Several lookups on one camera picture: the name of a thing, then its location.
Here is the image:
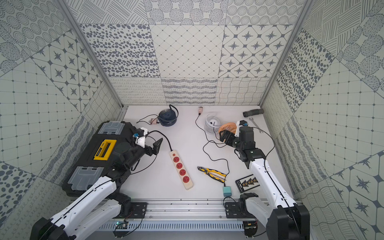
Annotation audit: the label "black orange fan cable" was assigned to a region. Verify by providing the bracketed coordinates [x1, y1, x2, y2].
[202, 131, 231, 187]

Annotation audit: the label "black white fan cable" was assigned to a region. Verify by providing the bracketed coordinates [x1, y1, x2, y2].
[195, 113, 214, 141]

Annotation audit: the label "teal usb charger plug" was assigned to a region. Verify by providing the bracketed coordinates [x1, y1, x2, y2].
[223, 186, 232, 197]

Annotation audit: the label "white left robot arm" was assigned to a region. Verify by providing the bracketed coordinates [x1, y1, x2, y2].
[30, 134, 163, 240]

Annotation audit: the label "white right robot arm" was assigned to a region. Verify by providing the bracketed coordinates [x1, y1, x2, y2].
[220, 122, 310, 240]

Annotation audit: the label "orange desk fan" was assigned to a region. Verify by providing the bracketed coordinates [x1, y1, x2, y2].
[219, 122, 237, 136]

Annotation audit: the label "pink charger of blue fan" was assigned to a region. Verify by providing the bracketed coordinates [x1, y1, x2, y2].
[150, 118, 159, 125]

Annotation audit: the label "dark blue desk fan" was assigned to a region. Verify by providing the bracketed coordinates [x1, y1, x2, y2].
[158, 105, 179, 127]

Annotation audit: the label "beige red power strip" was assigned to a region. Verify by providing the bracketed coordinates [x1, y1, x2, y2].
[170, 150, 194, 190]

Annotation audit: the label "silver wrench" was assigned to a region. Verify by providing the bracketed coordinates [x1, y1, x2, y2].
[249, 118, 264, 133]

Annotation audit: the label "yellow black pliers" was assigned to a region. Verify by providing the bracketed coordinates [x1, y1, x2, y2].
[197, 166, 227, 184]

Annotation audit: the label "black charging board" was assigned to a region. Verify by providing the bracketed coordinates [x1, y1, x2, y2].
[235, 175, 260, 193]

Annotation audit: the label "black yellow toolbox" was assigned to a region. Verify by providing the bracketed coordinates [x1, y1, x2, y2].
[62, 121, 147, 197]

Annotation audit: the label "black power strip cable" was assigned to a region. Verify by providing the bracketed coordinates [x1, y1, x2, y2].
[145, 130, 174, 152]

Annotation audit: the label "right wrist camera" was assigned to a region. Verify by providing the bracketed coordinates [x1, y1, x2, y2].
[236, 120, 248, 128]

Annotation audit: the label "blue fan cable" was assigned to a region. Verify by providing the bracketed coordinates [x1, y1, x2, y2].
[136, 114, 159, 124]

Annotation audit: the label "black cylindrical handle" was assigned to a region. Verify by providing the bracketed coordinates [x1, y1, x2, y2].
[243, 109, 264, 118]

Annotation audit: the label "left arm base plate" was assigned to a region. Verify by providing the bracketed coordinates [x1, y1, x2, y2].
[117, 202, 148, 219]

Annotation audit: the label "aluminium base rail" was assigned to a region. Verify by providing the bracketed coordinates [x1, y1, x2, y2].
[112, 199, 259, 224]

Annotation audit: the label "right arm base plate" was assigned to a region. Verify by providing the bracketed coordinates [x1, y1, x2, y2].
[224, 202, 247, 219]

